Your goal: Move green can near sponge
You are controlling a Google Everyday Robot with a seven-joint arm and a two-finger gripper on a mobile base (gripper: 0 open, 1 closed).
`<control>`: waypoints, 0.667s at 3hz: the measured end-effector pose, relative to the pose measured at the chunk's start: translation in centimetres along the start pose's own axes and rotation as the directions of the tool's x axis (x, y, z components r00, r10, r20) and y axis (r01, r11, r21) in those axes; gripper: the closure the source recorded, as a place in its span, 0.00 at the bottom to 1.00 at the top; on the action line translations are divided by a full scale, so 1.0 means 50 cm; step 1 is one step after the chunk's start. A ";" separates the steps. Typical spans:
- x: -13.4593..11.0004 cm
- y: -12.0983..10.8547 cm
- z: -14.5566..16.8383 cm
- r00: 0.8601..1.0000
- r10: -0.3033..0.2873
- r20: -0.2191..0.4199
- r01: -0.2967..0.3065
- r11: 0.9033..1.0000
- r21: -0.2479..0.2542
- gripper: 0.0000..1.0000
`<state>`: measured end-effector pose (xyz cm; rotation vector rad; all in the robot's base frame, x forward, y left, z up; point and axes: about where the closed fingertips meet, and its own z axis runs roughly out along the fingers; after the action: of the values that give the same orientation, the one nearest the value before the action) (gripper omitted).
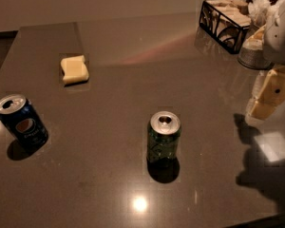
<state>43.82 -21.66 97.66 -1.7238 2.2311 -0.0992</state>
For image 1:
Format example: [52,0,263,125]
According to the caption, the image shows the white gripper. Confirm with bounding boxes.
[247,0,285,120]

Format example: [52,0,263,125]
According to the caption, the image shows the green soda can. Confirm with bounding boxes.
[147,111,181,165]

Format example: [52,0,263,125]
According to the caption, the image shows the yellow sponge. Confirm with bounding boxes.
[61,55,89,85]

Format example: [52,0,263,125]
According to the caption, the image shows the blue Pepsi can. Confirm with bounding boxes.
[0,94,48,150]

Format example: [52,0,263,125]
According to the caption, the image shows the metal mesh cup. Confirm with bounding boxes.
[237,23,273,70]

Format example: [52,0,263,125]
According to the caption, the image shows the white packets in cup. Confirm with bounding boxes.
[248,0,281,28]

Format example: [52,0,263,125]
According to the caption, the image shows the black wire napkin basket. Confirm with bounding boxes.
[199,0,251,54]

